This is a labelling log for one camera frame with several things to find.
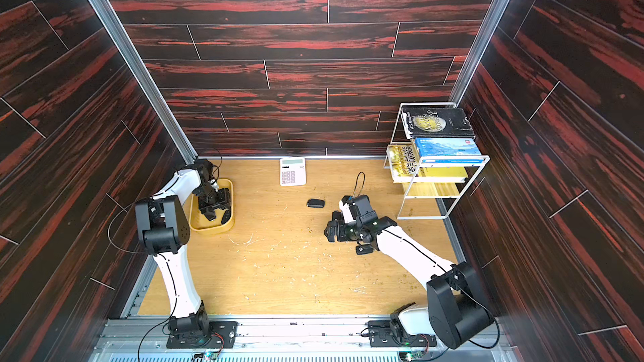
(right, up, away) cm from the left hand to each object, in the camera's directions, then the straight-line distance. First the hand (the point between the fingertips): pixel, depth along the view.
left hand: (225, 207), depth 101 cm
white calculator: (+26, +15, +12) cm, 33 cm away
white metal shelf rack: (+73, +17, -27) cm, 80 cm away
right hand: (+46, -6, -13) cm, 49 cm away
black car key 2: (+55, -14, -10) cm, 58 cm away
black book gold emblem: (+74, +31, -17) cm, 82 cm away
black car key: (+1, -3, -2) cm, 4 cm away
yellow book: (+83, +14, -12) cm, 85 cm away
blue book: (+75, +21, -24) cm, 81 cm away
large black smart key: (+37, +1, +4) cm, 37 cm away
